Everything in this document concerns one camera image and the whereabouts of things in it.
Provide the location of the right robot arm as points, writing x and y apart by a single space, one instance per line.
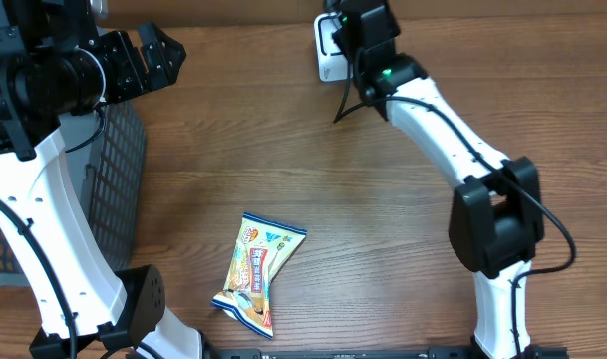
496 218

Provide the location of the dark grey plastic basket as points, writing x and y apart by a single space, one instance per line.
106 175

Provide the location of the yellow snack packet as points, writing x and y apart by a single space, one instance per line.
262 248

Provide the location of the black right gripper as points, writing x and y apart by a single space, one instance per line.
387 17

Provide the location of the white barcode scanner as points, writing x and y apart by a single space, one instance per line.
332 63

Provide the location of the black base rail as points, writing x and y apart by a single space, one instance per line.
439 352

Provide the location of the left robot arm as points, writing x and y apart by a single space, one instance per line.
54 61

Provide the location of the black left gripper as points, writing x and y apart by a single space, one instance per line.
134 75

